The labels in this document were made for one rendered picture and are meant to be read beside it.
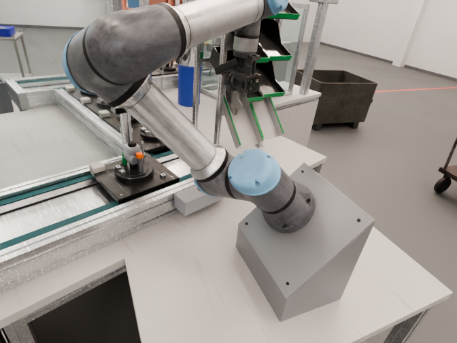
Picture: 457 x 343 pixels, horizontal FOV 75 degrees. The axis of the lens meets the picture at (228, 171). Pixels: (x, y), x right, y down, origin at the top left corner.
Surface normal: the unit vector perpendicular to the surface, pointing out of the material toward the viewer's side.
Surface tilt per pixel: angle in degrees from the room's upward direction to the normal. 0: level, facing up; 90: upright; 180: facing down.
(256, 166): 41
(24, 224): 0
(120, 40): 74
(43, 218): 0
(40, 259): 90
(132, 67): 112
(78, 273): 0
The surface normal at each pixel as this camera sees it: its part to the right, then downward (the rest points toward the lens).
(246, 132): 0.45, -0.26
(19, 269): 0.68, 0.43
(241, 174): -0.48, -0.51
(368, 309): 0.09, -0.85
